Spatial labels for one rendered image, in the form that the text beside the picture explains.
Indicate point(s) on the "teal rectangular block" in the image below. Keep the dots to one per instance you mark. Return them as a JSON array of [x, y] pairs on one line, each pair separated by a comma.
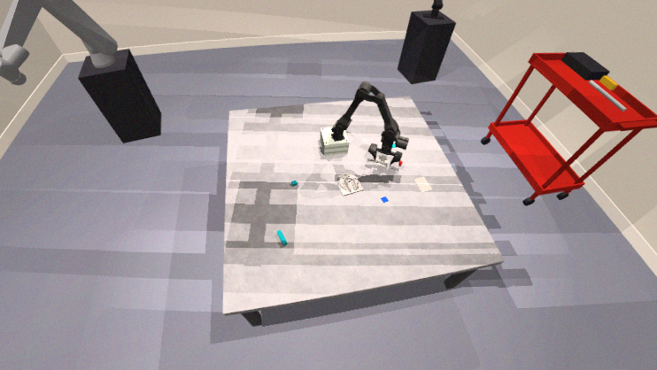
[[279, 233]]

